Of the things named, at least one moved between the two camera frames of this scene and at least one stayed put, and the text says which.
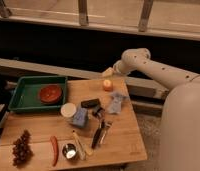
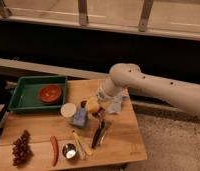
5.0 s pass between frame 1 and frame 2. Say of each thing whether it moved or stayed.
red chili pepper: stayed
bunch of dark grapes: stayed
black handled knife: stayed
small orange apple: moved
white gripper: moved
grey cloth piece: stayed
